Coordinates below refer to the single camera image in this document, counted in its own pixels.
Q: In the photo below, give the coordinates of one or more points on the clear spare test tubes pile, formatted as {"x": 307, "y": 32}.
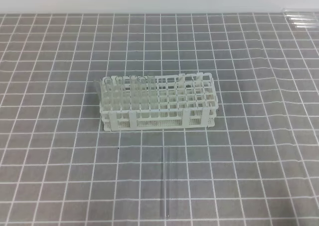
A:
{"x": 302, "y": 18}

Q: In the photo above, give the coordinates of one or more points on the white plastic test tube rack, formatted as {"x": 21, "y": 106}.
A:
{"x": 184, "y": 101}

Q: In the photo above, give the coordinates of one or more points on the grey checked tablecloth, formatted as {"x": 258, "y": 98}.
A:
{"x": 258, "y": 166}

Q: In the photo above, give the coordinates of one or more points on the clear test tube in rack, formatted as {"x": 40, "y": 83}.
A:
{"x": 152, "y": 92}

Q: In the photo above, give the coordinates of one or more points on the clear glass test tube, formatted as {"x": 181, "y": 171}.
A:
{"x": 166, "y": 180}

